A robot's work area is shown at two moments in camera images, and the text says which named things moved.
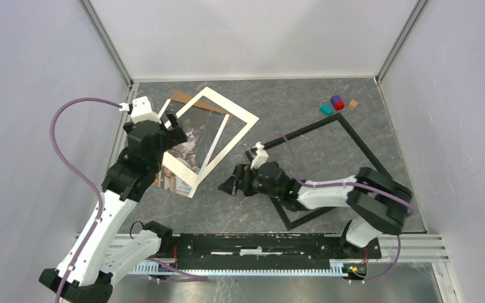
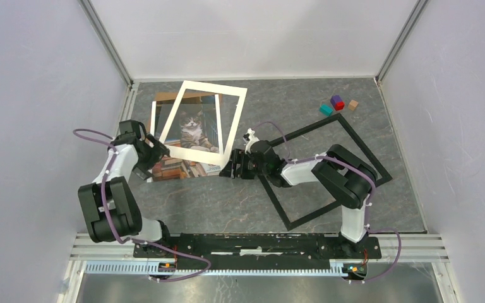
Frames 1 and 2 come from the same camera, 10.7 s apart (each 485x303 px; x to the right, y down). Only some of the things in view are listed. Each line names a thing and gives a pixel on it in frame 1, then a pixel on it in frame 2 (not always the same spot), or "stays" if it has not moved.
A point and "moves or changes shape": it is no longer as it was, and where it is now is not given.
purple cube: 335,98 stays
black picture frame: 288,224 stays
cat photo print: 201,127 moves or changes shape
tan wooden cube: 352,105 stays
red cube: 339,106 stays
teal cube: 326,110 stays
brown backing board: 184,98 -> 175,96
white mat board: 189,180 -> 197,154
